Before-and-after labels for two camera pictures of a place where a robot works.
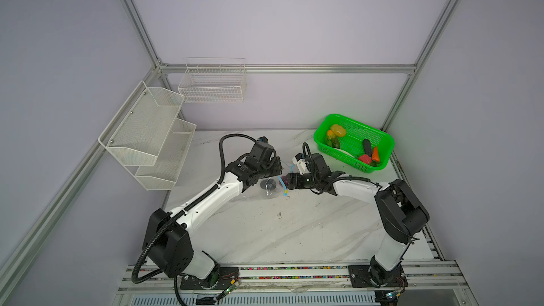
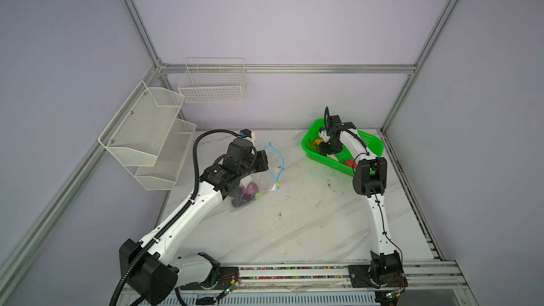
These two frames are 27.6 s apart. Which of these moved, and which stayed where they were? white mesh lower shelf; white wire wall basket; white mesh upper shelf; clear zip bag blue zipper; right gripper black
Moved: right gripper black; clear zip bag blue zipper
Stayed: white mesh lower shelf; white wire wall basket; white mesh upper shelf
